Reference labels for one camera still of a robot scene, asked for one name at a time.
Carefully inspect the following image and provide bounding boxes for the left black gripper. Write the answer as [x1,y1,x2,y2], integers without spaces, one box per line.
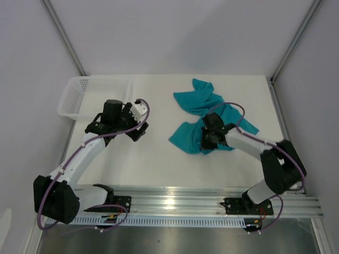
[114,103,148,141]

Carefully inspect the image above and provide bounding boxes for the teal t shirt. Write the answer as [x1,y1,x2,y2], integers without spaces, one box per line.
[168,78,260,156]

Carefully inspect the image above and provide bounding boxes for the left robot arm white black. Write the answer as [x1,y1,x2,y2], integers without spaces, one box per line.
[33,98,150,230]

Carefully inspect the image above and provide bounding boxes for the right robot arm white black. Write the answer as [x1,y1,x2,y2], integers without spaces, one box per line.
[201,113,307,214]

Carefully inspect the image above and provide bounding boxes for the white perforated plastic basket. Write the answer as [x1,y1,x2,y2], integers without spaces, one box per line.
[57,76,132,121]

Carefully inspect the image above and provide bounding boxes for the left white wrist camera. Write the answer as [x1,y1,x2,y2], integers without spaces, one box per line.
[130,103,148,121]

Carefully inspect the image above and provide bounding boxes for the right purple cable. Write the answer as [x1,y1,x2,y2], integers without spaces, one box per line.
[206,102,308,235]

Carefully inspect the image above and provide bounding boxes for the right aluminium side rail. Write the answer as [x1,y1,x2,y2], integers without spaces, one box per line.
[266,78,308,196]

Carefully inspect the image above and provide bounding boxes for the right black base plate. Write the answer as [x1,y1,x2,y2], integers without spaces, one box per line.
[219,197,274,215]

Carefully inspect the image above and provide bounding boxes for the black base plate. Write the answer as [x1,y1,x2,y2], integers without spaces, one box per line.
[85,196,132,213]
[219,197,274,215]

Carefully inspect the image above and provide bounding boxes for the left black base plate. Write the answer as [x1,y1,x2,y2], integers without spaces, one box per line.
[85,196,132,213]

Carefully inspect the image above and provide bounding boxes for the aluminium mounting rail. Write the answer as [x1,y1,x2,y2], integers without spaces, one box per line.
[111,185,324,218]

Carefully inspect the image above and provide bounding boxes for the white slotted cable duct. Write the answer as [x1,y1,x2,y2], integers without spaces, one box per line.
[44,215,246,229]

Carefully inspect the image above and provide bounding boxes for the left aluminium frame post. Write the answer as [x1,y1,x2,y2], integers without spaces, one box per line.
[40,0,87,76]

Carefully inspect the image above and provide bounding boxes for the aluminium frame post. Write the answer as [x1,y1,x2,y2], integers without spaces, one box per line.
[270,0,325,85]
[40,0,87,76]

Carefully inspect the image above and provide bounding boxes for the right aluminium frame post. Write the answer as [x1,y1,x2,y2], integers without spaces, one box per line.
[270,0,325,85]

